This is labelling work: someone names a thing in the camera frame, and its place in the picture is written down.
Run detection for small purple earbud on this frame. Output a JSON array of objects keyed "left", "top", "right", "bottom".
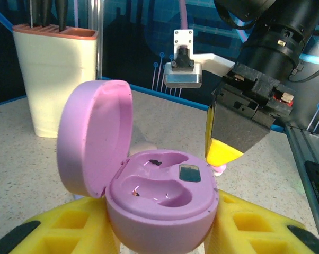
[{"left": 211, "top": 164, "right": 227, "bottom": 177}]

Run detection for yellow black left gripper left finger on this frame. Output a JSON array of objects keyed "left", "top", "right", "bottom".
[{"left": 0, "top": 197, "right": 122, "bottom": 254}]

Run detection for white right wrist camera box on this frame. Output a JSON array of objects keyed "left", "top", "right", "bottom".
[{"left": 163, "top": 29, "right": 236, "bottom": 88}]

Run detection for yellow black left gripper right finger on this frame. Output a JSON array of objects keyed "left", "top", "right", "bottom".
[{"left": 206, "top": 189, "right": 319, "bottom": 254}]

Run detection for cream knife block orange top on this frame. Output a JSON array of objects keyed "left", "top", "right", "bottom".
[{"left": 12, "top": 23, "right": 99, "bottom": 138}]

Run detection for aluminium frame post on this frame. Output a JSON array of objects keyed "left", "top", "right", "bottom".
[{"left": 88, "top": 0, "right": 104, "bottom": 80}]

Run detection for purple earbud charging case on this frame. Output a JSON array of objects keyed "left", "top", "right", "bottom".
[{"left": 56, "top": 79, "right": 220, "bottom": 253}]

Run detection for aluminium front rail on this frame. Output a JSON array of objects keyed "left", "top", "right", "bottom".
[{"left": 284, "top": 124, "right": 319, "bottom": 240}]

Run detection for black knife handles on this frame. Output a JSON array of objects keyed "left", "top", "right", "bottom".
[{"left": 55, "top": 0, "right": 69, "bottom": 30}]

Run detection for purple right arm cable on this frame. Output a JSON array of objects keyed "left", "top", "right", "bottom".
[{"left": 178, "top": 0, "right": 190, "bottom": 31}]

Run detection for black handled knife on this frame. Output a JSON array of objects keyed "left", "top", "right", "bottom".
[
  {"left": 31, "top": 0, "right": 42, "bottom": 27},
  {"left": 40, "top": 0, "right": 55, "bottom": 27}
]

